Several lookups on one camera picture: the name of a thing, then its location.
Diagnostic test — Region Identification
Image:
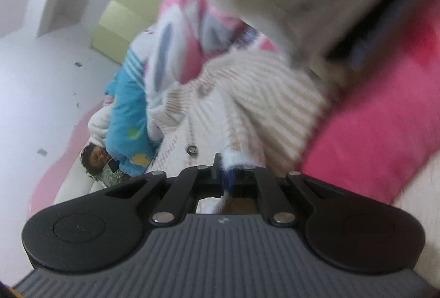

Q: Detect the dark patterned pillow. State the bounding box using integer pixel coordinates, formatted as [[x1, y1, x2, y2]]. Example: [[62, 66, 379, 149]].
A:
[[97, 159, 131, 188]]

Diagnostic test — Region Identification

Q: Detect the pink rabbit quilt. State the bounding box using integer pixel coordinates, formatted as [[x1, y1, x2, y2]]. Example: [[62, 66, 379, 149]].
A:
[[125, 0, 274, 142]]

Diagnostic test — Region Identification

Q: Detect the pink floral bed sheet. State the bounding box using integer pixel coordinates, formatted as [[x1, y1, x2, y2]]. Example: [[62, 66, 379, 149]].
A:
[[300, 0, 439, 203]]

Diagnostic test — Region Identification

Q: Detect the cream yellow wardrobe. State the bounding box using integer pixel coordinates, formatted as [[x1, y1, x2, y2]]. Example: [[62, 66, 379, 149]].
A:
[[91, 0, 162, 64]]

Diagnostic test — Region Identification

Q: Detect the blue cartoon quilt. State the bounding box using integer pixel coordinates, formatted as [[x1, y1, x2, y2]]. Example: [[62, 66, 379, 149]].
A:
[[105, 48, 161, 177]]

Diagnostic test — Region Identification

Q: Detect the pink white headboard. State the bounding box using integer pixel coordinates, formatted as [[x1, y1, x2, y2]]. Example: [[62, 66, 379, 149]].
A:
[[26, 101, 104, 219]]

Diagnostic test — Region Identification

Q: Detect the sleeping person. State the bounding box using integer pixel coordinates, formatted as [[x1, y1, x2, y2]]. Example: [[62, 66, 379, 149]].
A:
[[80, 144, 111, 175]]

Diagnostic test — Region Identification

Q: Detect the beige checkered knit coat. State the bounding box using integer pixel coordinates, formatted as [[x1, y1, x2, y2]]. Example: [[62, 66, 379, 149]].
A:
[[146, 51, 328, 176]]

